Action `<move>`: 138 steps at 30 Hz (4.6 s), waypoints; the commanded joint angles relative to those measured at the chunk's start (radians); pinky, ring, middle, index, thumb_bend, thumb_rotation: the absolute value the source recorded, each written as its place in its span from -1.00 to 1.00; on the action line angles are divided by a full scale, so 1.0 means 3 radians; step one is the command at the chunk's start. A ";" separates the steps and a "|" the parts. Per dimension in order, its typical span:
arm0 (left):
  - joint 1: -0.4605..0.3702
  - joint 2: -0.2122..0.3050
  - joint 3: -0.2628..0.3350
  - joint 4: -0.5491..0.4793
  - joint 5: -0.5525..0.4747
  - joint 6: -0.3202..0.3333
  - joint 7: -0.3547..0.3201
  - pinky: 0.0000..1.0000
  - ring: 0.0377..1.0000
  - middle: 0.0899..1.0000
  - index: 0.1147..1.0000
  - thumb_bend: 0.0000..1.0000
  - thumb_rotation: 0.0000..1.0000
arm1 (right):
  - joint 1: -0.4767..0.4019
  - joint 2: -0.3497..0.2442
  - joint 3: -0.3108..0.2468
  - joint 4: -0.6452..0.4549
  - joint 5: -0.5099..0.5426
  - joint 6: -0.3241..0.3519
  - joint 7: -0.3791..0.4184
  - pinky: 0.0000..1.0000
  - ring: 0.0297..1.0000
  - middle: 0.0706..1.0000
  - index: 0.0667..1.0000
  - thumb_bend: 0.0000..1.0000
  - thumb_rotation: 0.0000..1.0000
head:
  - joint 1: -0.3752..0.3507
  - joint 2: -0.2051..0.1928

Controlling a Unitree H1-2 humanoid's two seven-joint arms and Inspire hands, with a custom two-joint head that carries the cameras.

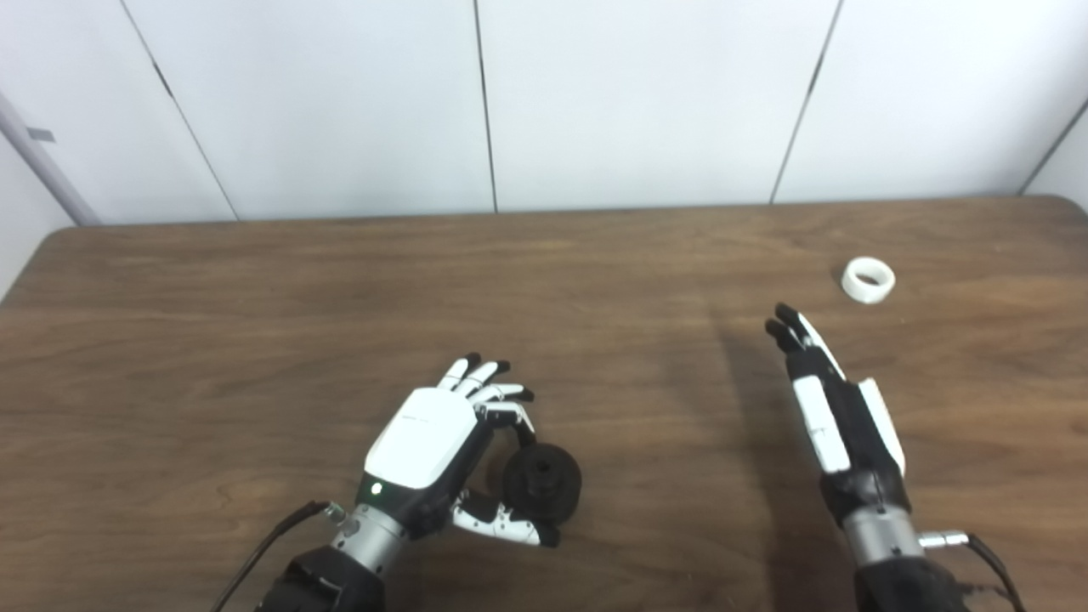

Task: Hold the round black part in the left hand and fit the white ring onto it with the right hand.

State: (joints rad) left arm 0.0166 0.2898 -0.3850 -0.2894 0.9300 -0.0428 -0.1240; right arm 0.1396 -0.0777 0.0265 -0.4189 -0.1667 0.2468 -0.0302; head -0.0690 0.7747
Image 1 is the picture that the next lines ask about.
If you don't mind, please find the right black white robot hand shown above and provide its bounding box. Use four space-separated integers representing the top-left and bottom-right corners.
765 303 912 530

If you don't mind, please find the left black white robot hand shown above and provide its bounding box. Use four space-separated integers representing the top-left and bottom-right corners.
355 353 562 549

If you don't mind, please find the round black plastic part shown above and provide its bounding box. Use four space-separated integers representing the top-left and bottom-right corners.
501 443 584 525

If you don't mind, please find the white plastic ring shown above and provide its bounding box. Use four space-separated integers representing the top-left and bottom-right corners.
841 257 897 305

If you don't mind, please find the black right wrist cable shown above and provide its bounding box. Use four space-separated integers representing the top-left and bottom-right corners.
918 530 1025 612

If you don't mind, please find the grey wall corner post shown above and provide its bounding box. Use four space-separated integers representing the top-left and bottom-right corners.
0 89 103 227

